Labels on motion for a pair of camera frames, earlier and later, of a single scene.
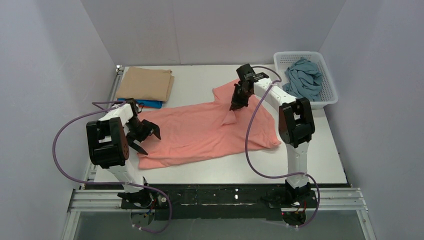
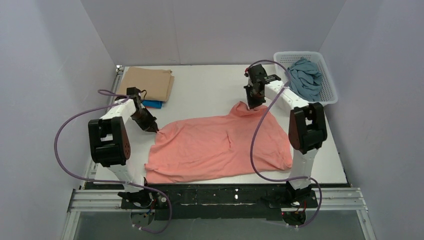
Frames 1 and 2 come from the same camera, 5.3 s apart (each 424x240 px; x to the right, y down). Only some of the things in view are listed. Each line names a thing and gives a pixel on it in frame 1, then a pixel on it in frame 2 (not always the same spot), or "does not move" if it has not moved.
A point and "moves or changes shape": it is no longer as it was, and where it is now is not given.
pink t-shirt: [202, 132] moves or changes shape
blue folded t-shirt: [146, 103] does not move
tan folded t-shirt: [146, 84] does not move
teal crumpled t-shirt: [304, 80] does not move
